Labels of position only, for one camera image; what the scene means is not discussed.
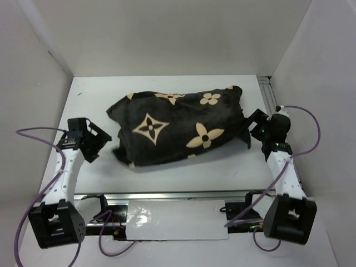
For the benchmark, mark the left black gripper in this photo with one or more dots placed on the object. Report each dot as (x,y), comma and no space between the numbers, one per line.
(91,154)

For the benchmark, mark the white cover plate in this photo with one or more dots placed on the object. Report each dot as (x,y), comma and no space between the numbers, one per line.
(175,220)

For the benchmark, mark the black beige patterned pillowcase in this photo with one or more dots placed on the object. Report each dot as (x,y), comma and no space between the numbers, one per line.
(159,128)

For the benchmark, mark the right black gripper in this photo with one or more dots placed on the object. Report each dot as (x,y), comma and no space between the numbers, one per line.
(260,117)

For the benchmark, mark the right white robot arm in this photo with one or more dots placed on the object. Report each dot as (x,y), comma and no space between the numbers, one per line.
(291,215)

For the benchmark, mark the aluminium side rail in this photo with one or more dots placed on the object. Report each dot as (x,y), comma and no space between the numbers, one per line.
(270,105)

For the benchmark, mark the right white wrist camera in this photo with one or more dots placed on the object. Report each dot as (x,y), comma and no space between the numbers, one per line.
(281,110)

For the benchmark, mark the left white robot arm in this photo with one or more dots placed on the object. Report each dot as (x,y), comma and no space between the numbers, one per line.
(60,219)

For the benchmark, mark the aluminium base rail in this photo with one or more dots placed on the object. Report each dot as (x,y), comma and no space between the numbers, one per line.
(233,202)

